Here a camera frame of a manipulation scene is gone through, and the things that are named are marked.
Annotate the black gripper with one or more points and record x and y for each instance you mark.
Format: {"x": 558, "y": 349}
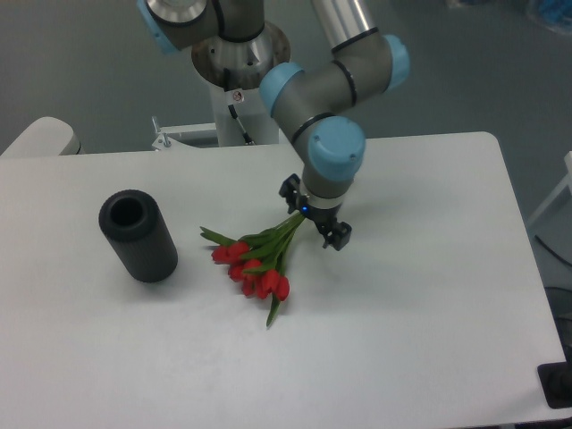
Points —
{"x": 336, "y": 235}

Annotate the red tulip bouquet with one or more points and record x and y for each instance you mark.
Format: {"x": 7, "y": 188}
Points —
{"x": 258, "y": 262}

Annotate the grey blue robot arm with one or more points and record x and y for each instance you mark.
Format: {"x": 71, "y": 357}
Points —
{"x": 307, "y": 106}

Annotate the black ribbed cylindrical vase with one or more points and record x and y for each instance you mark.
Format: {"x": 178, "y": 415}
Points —
{"x": 133, "y": 224}

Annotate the white rounded side table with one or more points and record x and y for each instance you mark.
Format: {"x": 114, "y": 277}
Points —
{"x": 46, "y": 136}

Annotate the black device at table edge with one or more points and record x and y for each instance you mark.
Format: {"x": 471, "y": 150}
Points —
{"x": 555, "y": 380}

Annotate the blue plastic bag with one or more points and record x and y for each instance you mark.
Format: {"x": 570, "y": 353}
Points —
{"x": 554, "y": 15}

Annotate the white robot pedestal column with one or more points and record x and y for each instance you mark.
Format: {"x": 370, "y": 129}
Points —
{"x": 233, "y": 73}

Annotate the white metal base frame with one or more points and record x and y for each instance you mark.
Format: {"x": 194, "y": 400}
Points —
{"x": 207, "y": 135}

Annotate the white frame at right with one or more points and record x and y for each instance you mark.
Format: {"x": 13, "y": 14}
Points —
{"x": 554, "y": 202}

